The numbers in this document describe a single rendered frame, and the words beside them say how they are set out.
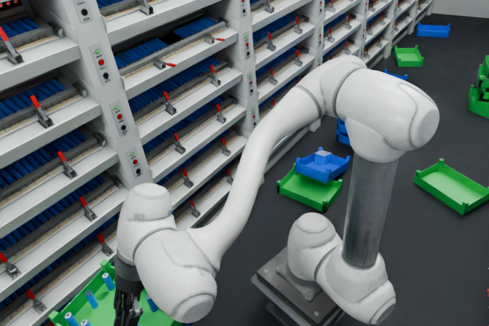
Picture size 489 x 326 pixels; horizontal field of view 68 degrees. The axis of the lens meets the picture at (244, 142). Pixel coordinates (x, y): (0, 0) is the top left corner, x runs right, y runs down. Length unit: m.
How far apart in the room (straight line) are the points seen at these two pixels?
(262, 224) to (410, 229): 0.72
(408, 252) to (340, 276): 0.79
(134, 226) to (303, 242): 0.64
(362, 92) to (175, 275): 0.52
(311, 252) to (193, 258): 0.64
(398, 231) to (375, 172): 1.08
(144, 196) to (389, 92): 0.53
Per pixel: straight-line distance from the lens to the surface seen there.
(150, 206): 0.74
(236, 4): 1.60
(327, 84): 0.87
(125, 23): 1.24
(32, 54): 1.13
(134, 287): 0.89
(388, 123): 0.78
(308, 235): 1.23
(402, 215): 2.04
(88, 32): 1.16
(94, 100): 1.22
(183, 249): 0.68
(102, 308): 1.22
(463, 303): 1.80
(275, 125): 0.84
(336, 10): 2.50
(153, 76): 1.32
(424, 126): 0.80
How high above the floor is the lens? 1.43
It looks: 35 degrees down
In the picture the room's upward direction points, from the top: 7 degrees counter-clockwise
